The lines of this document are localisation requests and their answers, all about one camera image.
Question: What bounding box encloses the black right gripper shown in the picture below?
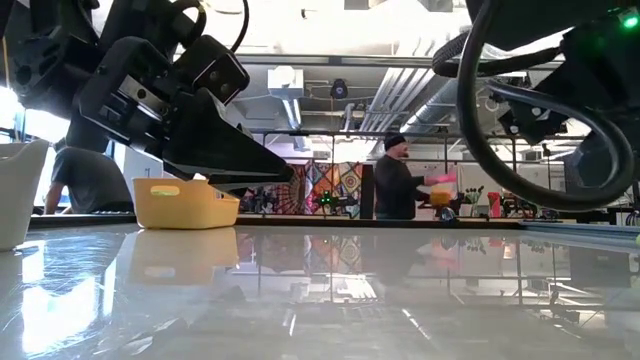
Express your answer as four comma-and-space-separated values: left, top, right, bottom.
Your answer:
564, 128, 640, 201

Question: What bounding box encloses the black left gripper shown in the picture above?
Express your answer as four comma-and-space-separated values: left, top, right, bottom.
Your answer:
67, 35, 296, 181

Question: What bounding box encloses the yellow plastic basket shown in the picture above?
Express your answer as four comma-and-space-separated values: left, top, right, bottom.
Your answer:
132, 178, 242, 231

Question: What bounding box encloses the colourful patterned cloth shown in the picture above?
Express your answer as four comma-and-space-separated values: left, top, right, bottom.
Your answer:
239, 159, 365, 220

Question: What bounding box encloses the white ceiling box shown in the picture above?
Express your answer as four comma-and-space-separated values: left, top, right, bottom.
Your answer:
267, 64, 305, 100

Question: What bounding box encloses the black pipe rack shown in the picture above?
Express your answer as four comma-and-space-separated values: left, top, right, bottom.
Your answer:
259, 129, 640, 221

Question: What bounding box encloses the black round ceiling device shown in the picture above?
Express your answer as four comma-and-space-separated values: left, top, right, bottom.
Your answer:
329, 78, 350, 100

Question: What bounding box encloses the person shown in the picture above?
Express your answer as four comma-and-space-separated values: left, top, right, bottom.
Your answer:
373, 130, 459, 221
43, 137, 135, 215

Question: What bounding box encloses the pink object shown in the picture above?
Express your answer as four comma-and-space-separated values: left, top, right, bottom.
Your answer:
423, 171, 459, 187

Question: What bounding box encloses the yellow object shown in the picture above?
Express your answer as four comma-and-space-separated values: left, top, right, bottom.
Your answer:
428, 188, 454, 208

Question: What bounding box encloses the black table frame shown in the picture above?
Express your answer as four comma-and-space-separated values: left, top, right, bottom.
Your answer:
29, 213, 524, 230

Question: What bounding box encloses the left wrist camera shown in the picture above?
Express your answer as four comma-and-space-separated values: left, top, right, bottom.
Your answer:
172, 33, 251, 107

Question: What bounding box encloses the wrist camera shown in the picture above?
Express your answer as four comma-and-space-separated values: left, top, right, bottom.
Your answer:
172, 33, 251, 107
497, 92, 559, 147

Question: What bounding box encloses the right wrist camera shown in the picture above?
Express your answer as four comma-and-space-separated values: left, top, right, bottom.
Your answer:
497, 92, 559, 147

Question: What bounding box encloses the silver ceiling duct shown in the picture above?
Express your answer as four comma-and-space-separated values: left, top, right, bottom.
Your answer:
359, 67, 466, 134

